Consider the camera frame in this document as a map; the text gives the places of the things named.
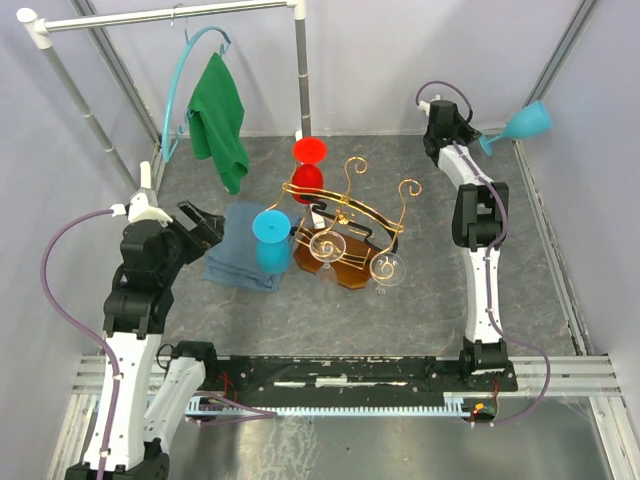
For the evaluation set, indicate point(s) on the blue wine glass back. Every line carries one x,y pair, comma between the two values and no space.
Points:
532,120

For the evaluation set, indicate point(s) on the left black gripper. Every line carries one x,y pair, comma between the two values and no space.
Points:
203,238

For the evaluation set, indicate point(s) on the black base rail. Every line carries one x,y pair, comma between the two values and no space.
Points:
352,381

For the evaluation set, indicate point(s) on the gold wire wine glass rack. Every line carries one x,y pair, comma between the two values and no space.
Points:
338,212

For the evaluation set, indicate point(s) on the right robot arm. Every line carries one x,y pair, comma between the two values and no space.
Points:
477,229

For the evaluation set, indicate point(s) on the clear wine glass middle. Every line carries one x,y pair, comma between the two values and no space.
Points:
327,246

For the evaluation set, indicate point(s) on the clear wine glass front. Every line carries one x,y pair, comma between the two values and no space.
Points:
386,270

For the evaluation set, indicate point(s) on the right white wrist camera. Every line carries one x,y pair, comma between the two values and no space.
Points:
424,106

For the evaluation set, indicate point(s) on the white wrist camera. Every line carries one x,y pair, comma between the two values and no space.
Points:
142,206
424,106

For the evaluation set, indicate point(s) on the red wine glass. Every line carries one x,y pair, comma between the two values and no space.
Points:
309,152

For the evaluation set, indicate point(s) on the clear wine glass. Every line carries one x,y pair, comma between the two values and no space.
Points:
327,246
386,270

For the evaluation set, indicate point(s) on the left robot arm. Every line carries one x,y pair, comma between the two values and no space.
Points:
132,435

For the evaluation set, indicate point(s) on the green cloth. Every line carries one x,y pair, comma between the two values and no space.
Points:
216,115

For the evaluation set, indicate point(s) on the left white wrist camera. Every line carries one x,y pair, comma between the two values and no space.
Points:
142,206

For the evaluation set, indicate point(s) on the blue wine glass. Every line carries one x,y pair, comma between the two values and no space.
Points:
532,120
271,229

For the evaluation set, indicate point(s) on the blue wine glass front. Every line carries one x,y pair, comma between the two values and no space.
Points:
271,229

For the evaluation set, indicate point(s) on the teal clothes hanger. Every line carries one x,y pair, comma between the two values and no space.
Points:
170,138

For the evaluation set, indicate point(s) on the white clothes rail frame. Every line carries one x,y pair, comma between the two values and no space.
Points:
39,30

